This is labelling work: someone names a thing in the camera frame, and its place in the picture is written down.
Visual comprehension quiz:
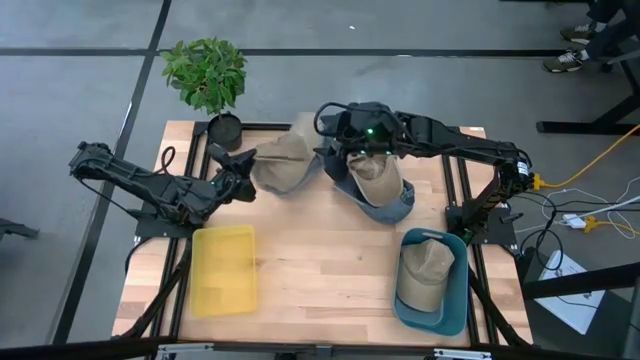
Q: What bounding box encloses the white paper sheet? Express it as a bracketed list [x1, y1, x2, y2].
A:
[535, 249, 608, 336]

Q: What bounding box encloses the black cable bundle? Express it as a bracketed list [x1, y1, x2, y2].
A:
[499, 189, 569, 274]

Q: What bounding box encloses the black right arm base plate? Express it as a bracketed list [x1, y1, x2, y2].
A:
[444, 204, 519, 246]

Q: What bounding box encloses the yellow extension cable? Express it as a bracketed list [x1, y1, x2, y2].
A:
[531, 123, 640, 192]

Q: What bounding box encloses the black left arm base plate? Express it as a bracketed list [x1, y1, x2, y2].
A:
[134, 207, 201, 240]

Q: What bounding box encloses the silver metal bracket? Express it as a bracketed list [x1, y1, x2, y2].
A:
[432, 348, 494, 360]
[156, 342, 215, 360]

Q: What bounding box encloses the white power adapter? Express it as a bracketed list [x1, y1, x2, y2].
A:
[561, 213, 588, 231]

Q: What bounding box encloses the person's shoe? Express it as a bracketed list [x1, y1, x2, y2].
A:
[542, 48, 585, 75]
[559, 22, 599, 45]

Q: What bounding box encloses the yellow plastic bin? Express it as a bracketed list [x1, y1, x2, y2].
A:
[189, 224, 259, 319]

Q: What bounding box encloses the green plant in black pot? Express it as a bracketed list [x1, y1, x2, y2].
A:
[159, 37, 249, 153]

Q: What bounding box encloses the black desk frame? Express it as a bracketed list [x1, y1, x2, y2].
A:
[536, 44, 640, 136]

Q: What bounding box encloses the black rig crossbar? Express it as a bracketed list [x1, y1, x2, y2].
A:
[0, 337, 640, 360]

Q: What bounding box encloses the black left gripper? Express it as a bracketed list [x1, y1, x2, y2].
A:
[197, 143, 258, 211]

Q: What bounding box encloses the black aluminium table frame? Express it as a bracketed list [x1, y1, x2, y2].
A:
[112, 119, 534, 349]

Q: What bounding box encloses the black floor stand foot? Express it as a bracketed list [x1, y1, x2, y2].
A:
[0, 217, 40, 243]

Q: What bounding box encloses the teal plastic bin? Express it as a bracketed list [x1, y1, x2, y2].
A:
[392, 227, 471, 338]

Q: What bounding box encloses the yellow plug with cable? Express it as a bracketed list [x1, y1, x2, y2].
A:
[582, 215, 640, 239]

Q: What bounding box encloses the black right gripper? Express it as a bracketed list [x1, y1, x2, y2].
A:
[323, 102, 404, 182]

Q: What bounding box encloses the white cable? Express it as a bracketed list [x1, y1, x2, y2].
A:
[514, 174, 640, 236]

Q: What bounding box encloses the black metal bar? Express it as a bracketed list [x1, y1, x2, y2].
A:
[522, 261, 640, 301]

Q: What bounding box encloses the person's leg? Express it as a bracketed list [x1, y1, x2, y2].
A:
[583, 0, 640, 62]

